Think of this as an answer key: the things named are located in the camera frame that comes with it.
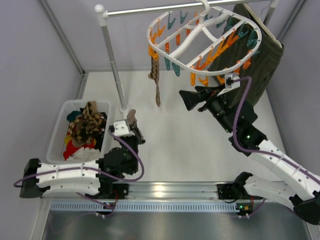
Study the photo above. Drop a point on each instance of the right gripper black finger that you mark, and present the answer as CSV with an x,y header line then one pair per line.
x,y
208,89
191,99

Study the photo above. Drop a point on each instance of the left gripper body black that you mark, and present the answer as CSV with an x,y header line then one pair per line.
x,y
136,135

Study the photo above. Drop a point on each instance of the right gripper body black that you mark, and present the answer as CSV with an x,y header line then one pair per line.
x,y
206,99

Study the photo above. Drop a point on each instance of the tan striped sock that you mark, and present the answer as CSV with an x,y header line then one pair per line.
x,y
133,124

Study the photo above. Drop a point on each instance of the brown tan argyle sock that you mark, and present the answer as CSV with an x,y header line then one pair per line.
x,y
87,126

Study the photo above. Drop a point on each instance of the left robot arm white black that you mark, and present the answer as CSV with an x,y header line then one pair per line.
x,y
95,179

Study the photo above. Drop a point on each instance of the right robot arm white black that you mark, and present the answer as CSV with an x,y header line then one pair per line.
x,y
251,142

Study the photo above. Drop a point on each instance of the white oval clip hanger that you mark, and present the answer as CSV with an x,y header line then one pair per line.
x,y
193,42

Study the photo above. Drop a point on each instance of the pile of socks in basket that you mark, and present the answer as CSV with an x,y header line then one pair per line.
x,y
86,152

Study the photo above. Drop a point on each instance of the white clothes hanger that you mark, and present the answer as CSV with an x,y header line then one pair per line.
x,y
267,25

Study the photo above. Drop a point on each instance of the olive green hanging garment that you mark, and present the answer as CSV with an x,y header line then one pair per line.
x,y
262,65

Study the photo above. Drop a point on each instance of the white laundry basket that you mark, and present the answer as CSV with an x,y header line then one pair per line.
x,y
57,145

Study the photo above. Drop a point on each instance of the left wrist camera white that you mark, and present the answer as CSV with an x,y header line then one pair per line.
x,y
121,128

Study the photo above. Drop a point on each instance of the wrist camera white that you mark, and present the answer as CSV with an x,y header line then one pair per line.
x,y
231,83
121,128

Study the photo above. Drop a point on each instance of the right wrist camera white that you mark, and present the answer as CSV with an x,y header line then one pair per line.
x,y
231,83

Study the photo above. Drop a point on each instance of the aluminium mounting rail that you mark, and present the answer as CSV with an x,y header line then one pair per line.
x,y
175,191

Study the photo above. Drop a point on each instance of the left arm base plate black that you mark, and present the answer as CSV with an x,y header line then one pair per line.
x,y
110,191

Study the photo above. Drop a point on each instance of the slotted cable duct grey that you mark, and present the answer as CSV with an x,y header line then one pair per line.
x,y
125,206

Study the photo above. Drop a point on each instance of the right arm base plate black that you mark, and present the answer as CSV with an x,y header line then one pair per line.
x,y
232,191

